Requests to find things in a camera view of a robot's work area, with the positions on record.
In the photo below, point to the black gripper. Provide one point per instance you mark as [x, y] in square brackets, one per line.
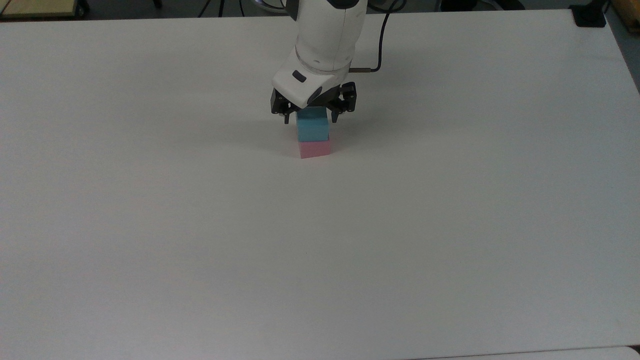
[327, 99]

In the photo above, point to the blue foam cube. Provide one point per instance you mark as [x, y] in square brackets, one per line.
[313, 127]

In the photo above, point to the pink foam cube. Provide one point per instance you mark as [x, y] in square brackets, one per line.
[316, 149]

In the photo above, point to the black square stand base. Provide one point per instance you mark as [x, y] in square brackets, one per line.
[589, 16]

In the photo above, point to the light wooden board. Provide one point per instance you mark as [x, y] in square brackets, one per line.
[37, 7]

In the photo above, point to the wooden crate edge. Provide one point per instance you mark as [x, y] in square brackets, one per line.
[629, 12]

